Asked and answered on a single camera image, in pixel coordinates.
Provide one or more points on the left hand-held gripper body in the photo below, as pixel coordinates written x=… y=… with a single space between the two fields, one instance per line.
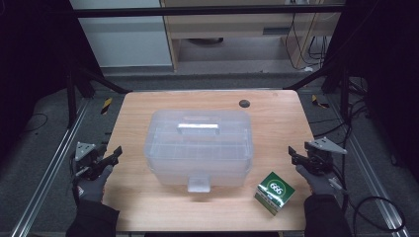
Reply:
x=83 y=150

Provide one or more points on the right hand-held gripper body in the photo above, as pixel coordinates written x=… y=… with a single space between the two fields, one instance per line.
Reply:
x=324 y=146

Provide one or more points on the green cardboard box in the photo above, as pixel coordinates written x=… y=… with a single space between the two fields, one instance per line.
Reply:
x=275 y=192

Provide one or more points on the clear plastic storage box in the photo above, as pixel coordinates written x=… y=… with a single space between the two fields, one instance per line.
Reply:
x=197 y=151

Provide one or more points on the person's right hand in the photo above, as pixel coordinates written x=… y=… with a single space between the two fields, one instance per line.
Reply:
x=319 y=184

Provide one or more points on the person's left hand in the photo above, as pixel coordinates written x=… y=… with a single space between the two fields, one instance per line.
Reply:
x=92 y=189

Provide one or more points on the yellow black tape strip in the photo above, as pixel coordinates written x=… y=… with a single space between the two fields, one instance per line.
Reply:
x=106 y=105
x=318 y=102

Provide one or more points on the black metal stand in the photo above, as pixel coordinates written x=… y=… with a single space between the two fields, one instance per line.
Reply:
x=344 y=95
x=70 y=98

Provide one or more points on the dark round table grommet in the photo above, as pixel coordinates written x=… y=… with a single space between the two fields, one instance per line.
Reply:
x=244 y=103

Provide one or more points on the dark curtain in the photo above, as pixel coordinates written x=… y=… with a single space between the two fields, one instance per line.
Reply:
x=29 y=59
x=392 y=65

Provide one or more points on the white cabinet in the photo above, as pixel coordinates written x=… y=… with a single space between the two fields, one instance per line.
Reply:
x=125 y=42

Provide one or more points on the light wooden desk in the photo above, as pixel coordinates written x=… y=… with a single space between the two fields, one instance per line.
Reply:
x=230 y=26

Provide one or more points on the aluminium floor rail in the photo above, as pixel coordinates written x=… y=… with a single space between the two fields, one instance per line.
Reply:
x=372 y=184
x=49 y=171

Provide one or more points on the black horizontal frame bar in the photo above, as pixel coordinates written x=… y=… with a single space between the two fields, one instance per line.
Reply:
x=197 y=11

